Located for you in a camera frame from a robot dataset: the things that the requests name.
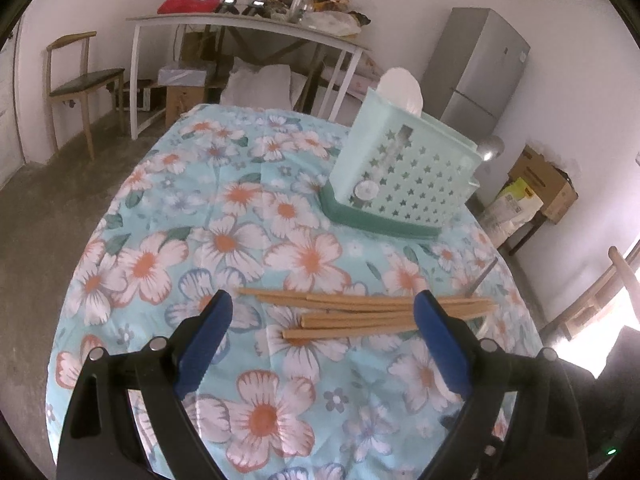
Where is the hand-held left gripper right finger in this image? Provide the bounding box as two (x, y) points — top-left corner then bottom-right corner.
(412, 290), (589, 480)

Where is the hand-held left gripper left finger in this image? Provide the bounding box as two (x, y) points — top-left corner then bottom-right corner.
(56, 289), (235, 480)

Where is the pile of wooden chopsticks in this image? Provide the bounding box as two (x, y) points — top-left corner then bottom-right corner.
(239, 287), (497, 341)

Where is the mint green utensil basket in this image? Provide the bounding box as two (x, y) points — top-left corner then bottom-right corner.
(327, 86), (483, 226)

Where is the metal spoon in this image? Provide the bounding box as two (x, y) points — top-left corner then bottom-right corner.
(464, 257), (499, 297)

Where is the black stool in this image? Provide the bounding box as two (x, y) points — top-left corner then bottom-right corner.
(500, 212), (551, 257)

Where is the dark green drip tray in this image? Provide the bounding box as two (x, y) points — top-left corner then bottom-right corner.
(318, 185), (441, 241)

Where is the yellow and white bag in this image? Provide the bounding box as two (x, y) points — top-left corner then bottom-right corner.
(479, 177), (544, 249)

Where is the floral tablecloth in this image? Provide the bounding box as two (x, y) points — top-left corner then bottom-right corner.
(45, 104), (543, 480)

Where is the large cardboard box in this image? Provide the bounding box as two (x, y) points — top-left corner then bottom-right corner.
(507, 145), (579, 224)

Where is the light wooden chair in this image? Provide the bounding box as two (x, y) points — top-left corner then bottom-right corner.
(540, 240), (640, 342)

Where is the metal ladle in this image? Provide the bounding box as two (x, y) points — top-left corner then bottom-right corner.
(477, 135), (506, 163)

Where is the small cardboard box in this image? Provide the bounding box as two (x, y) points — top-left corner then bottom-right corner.
(165, 85), (208, 129)

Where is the white plastic ladle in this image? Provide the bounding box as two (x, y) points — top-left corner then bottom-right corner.
(376, 67), (425, 116)

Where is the white sack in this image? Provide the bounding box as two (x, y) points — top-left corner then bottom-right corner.
(220, 57), (294, 111)

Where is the white flat box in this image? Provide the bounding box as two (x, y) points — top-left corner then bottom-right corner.
(157, 66), (208, 89)

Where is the grey refrigerator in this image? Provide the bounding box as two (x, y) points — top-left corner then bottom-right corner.
(420, 7), (531, 136)

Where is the wooden chair with dark seat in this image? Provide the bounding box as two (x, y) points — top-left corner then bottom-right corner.
(46, 31), (126, 161)

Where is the white table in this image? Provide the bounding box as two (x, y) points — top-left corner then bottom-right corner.
(126, 12), (373, 141)

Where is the clear plastic bag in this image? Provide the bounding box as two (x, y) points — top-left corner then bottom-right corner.
(302, 10), (362, 37)

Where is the red plastic bag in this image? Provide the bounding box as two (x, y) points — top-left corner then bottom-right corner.
(158, 0), (223, 15)

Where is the brown clutter heap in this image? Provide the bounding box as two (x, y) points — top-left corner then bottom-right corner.
(309, 0), (372, 27)

